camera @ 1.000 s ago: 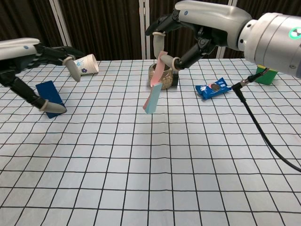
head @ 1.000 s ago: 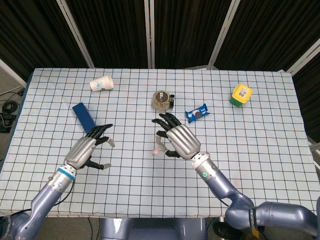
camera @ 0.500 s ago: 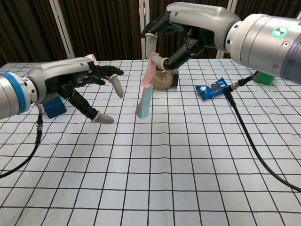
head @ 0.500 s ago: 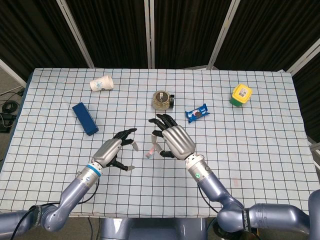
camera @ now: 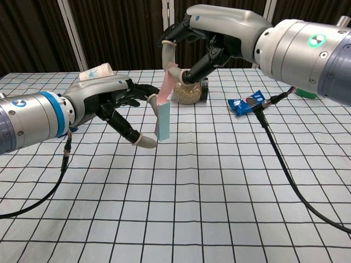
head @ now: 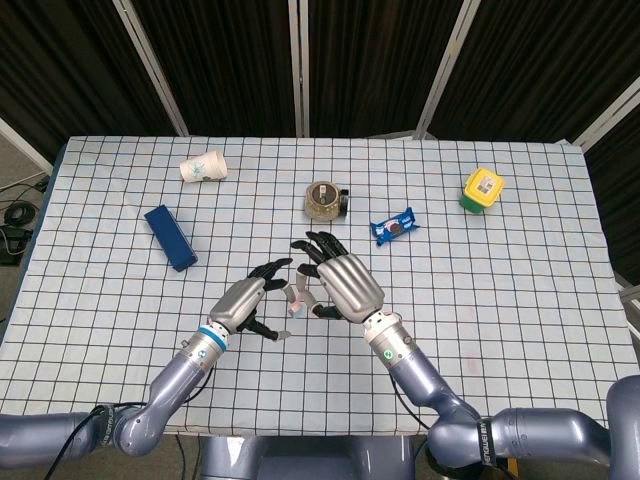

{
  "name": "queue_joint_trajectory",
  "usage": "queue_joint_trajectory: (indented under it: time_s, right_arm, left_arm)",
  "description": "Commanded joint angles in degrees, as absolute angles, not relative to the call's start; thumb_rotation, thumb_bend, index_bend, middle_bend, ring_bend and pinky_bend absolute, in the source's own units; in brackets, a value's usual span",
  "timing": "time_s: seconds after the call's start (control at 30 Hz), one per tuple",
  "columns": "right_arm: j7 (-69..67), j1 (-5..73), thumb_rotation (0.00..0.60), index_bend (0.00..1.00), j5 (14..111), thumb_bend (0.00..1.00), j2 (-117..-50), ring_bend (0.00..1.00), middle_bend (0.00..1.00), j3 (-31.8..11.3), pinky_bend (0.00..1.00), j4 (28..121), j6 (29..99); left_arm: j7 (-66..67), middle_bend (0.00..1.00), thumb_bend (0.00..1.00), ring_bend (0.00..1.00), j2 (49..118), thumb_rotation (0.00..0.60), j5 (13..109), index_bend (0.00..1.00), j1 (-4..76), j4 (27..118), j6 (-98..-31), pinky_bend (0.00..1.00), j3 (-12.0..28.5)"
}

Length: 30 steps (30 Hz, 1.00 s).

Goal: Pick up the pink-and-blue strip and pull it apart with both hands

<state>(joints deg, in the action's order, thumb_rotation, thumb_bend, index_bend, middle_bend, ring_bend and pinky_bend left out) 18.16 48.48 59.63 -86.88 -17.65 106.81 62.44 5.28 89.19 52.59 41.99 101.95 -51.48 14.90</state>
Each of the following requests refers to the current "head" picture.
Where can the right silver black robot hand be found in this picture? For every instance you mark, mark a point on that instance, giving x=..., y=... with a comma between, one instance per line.
x=347, y=285

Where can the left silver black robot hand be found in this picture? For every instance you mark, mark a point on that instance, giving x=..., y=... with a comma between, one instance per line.
x=237, y=302

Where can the small pink and blue object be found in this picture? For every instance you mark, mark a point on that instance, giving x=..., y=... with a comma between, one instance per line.
x=298, y=309

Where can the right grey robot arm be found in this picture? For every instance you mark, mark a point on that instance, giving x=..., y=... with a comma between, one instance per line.
x=425, y=380

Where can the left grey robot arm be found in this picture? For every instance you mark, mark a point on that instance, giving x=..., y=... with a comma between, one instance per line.
x=170, y=385

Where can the blue cookie snack packet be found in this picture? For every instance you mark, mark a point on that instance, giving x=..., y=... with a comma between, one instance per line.
x=394, y=226

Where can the small black round cap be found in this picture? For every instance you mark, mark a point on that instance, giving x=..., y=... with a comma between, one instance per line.
x=343, y=202

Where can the round jar with brown lid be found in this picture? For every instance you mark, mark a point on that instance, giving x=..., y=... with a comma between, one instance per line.
x=321, y=201

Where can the dark blue rectangular box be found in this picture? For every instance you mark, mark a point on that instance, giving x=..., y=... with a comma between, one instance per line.
x=170, y=238

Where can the blue checked tablecloth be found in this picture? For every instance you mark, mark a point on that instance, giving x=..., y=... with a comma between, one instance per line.
x=450, y=300

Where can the white printed paper cup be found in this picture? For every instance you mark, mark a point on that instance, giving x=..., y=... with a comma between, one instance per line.
x=202, y=167

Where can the yellow lidded green container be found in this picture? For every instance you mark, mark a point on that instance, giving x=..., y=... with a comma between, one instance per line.
x=481, y=192

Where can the grey robot torso base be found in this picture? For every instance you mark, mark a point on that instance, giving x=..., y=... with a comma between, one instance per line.
x=305, y=457

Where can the black folding screen panel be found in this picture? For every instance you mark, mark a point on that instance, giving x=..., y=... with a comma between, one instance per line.
x=540, y=60
x=60, y=60
x=220, y=60
x=617, y=190
x=370, y=60

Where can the black power adapter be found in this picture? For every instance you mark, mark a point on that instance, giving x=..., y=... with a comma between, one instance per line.
x=11, y=245

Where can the grey metal frame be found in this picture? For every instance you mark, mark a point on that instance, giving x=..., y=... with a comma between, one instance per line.
x=631, y=315

